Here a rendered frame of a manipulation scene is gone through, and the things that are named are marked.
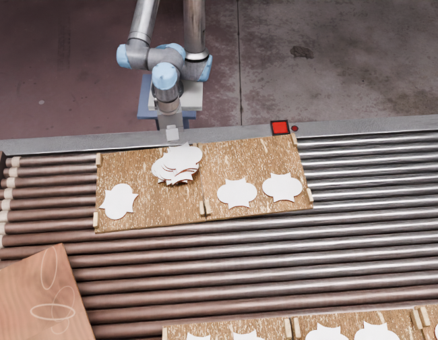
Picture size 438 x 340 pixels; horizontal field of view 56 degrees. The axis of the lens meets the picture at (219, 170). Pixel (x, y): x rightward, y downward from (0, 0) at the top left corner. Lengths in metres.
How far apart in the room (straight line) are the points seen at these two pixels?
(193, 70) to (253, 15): 2.13
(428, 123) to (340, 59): 1.66
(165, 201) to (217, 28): 2.35
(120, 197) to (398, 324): 1.06
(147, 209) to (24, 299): 0.50
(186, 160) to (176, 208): 0.19
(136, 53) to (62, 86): 2.06
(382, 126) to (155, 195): 1.02
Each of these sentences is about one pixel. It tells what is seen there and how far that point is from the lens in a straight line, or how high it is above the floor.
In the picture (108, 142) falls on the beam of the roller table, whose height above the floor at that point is 0.92.
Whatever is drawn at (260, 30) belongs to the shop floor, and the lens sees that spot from 3.71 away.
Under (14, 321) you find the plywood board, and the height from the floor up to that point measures 1.04.
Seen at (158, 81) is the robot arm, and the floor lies 1.41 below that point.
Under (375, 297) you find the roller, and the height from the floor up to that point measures 0.92.
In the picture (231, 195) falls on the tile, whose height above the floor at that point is 0.95.
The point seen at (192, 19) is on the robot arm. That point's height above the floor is 1.31.
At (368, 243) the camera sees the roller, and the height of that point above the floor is 0.91.
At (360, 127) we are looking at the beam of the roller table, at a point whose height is 0.91.
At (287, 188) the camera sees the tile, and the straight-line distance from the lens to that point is 1.62.
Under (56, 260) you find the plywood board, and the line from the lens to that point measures 1.48.
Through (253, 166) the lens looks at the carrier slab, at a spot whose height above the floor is 0.94.
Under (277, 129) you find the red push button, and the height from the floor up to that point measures 0.93.
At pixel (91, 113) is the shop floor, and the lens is 3.19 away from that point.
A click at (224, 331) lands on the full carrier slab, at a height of 0.94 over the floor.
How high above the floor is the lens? 2.34
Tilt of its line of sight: 58 degrees down
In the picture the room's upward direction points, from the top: straight up
